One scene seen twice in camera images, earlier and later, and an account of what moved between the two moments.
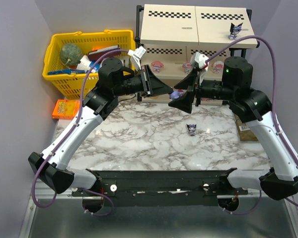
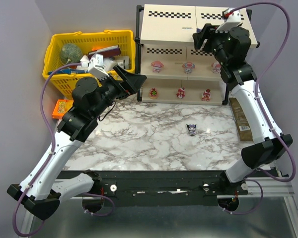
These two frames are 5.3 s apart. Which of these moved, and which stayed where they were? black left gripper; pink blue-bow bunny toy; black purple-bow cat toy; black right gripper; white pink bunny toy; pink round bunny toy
Moved: black right gripper; black left gripper
Stayed: pink blue-bow bunny toy; black purple-bow cat toy; pink round bunny toy; white pink bunny toy
